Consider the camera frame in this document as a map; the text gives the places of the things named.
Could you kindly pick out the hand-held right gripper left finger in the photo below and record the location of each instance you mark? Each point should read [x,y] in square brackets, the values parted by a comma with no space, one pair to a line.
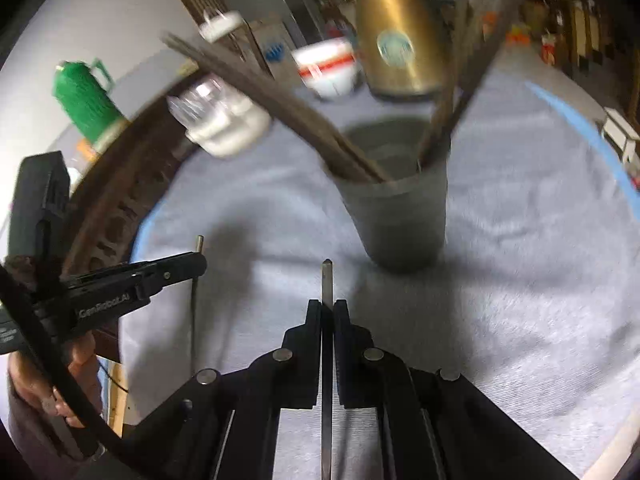
[310,360]

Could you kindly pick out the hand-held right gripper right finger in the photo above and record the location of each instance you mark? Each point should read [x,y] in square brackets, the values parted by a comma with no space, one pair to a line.
[345,360]

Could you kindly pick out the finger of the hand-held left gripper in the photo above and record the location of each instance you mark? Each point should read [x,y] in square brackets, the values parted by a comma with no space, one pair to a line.
[175,270]

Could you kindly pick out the single metal chopstick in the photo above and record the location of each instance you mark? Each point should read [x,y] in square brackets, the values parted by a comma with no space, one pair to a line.
[327,285]
[196,320]

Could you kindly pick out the dark green chopstick holder cup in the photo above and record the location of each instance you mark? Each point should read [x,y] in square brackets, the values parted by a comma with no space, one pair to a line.
[405,220]

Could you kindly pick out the row of dark chopsticks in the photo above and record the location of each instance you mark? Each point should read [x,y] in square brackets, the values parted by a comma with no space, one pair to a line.
[280,95]

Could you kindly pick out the person's left forearm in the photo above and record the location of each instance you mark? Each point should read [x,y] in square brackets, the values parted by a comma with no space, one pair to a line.
[30,435]

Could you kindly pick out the person's left hand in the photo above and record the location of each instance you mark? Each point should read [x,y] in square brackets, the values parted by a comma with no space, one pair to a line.
[85,355]

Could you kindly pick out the green thermos flask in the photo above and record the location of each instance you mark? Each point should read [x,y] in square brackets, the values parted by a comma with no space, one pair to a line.
[87,100]

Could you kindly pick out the large white bowl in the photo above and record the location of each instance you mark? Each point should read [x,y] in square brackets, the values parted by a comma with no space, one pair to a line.
[225,130]

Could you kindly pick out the grey felt table cloth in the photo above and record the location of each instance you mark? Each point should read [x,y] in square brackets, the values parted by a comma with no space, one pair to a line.
[500,260]

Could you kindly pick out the white red-rimmed bowl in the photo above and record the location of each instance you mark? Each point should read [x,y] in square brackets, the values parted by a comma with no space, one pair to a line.
[332,82]
[322,52]

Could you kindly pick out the gold electric kettle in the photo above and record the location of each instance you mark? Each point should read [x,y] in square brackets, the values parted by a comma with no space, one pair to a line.
[400,45]

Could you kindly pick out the blue table cover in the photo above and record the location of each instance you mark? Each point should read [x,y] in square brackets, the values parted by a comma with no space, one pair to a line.
[585,125]

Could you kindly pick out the small white stool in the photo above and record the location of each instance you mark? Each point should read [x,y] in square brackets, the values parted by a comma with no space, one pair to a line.
[620,132]

